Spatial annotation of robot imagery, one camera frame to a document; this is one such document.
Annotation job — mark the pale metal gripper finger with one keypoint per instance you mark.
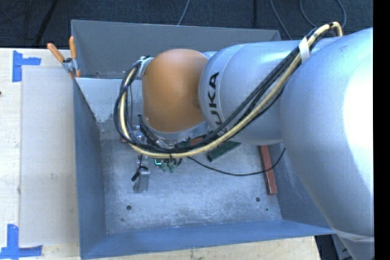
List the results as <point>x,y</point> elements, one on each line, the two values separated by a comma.
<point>136,184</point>
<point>144,181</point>

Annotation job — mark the grey metal bin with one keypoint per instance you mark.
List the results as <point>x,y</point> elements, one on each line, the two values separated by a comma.
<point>182,198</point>

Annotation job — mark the dark green flat block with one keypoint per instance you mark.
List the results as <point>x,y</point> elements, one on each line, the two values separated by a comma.
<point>222,150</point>

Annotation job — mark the pale flat board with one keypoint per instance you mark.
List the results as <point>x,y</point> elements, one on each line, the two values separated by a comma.
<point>45,146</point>

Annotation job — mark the red-brown flat block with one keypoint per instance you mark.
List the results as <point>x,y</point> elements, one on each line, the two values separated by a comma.
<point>268,170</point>

